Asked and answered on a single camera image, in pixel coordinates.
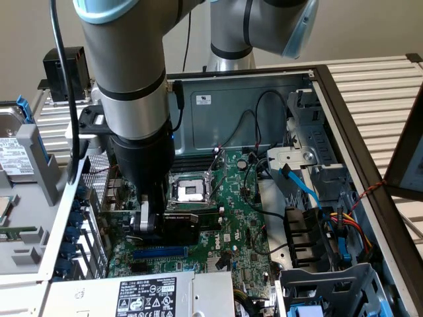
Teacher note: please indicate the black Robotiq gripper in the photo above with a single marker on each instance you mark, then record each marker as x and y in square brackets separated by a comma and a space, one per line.
[142, 158]

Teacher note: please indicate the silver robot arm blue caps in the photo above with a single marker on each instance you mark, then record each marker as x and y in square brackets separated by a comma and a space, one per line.
[125, 66]

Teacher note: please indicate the black RAM slot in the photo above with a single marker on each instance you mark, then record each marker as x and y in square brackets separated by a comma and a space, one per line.
[198, 210]
[195, 159]
[191, 167]

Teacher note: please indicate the CPU socket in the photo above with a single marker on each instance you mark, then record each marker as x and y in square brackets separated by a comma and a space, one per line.
[190, 191]

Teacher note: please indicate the thin metal locking lever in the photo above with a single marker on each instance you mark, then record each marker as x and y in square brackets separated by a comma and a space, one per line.
[188, 203]

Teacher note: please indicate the white label sticker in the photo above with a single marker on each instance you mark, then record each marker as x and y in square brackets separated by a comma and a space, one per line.
[203, 99]

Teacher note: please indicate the green RAM stick in slot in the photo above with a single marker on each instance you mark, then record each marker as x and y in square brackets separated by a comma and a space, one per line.
[211, 223]

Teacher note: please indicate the blue expansion slot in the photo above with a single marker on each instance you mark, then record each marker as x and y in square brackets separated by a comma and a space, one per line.
[158, 253]

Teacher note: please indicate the green Dell motherboard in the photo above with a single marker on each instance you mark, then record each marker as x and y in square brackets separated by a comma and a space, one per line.
[231, 198]

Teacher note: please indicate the open grey PC case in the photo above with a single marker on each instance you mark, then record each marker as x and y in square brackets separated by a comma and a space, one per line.
[231, 115]

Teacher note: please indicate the round coin battery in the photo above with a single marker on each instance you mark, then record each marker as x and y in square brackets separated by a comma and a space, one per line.
[242, 164]

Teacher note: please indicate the short black expansion slot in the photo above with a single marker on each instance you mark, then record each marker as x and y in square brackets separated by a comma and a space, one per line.
[138, 267]

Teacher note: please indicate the grey printed parts rack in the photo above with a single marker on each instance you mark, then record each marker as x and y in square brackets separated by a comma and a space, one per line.
[33, 185]

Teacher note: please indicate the black plastic box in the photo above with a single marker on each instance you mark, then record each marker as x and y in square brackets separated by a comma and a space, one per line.
[49, 72]

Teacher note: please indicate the silver hard disk blue carrier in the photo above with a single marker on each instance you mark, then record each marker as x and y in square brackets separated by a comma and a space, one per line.
[13, 155]

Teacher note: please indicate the grey power supply with label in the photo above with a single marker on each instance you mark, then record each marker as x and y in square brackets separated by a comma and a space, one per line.
[99, 297]

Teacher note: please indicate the CPU chip silver lid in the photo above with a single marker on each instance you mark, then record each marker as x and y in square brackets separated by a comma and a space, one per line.
[6, 211]

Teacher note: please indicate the metal disk bay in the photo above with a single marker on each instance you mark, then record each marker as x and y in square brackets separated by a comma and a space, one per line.
[314, 158]

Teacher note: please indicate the grey drive cage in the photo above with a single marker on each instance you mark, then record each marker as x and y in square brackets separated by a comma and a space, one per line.
[347, 284]

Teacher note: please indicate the dark framed panel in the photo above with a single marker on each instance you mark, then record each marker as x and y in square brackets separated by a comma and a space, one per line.
[406, 158]

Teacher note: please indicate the black table corner cap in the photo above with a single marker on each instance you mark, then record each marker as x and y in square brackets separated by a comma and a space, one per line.
[413, 58]

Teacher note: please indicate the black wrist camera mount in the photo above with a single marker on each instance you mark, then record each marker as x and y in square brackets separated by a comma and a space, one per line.
[91, 120]

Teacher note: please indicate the grey square rack post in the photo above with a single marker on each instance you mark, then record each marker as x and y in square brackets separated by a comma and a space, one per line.
[33, 148]

